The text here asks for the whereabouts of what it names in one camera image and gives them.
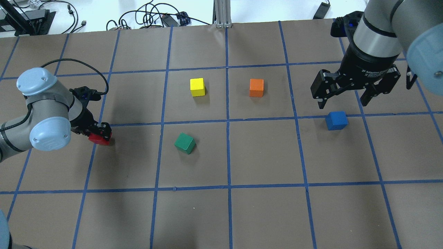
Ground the orange wooden block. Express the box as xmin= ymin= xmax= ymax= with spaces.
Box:
xmin=249 ymin=79 xmax=264 ymax=98

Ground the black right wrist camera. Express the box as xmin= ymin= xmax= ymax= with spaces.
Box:
xmin=330 ymin=11 xmax=364 ymax=38

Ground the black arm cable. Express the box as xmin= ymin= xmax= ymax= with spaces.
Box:
xmin=40 ymin=58 xmax=110 ymax=95

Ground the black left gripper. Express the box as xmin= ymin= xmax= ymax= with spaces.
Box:
xmin=71 ymin=107 xmax=112 ymax=141

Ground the blue wooden block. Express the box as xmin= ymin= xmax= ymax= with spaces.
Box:
xmin=325 ymin=111 xmax=349 ymax=131

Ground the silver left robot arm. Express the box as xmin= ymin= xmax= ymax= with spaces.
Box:
xmin=0 ymin=67 xmax=112 ymax=162

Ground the yellow wooden block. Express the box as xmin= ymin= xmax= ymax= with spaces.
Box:
xmin=190 ymin=78 xmax=206 ymax=97

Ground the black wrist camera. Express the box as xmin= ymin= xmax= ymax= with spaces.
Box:
xmin=330 ymin=11 xmax=364 ymax=38
xmin=69 ymin=86 xmax=101 ymax=103

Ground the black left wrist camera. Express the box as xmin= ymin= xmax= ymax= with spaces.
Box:
xmin=69 ymin=86 xmax=101 ymax=103

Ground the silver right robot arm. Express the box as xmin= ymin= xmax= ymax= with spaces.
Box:
xmin=310 ymin=0 xmax=443 ymax=109

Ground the black camera stand base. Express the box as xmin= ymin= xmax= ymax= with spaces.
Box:
xmin=0 ymin=0 xmax=56 ymax=36

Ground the red wooden block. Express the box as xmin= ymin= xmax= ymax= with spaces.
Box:
xmin=88 ymin=133 xmax=111 ymax=146

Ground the black power adapter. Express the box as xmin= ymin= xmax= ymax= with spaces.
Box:
xmin=312 ymin=2 xmax=331 ymax=19

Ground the green wooden block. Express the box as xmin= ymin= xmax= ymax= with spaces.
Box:
xmin=174 ymin=133 xmax=196 ymax=155

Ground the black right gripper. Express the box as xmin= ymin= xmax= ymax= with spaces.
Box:
xmin=310 ymin=45 xmax=401 ymax=109

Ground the aluminium frame post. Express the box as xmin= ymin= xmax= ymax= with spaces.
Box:
xmin=213 ymin=0 xmax=232 ymax=28

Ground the black cable bundle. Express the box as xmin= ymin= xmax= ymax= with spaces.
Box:
xmin=106 ymin=1 xmax=211 ymax=31

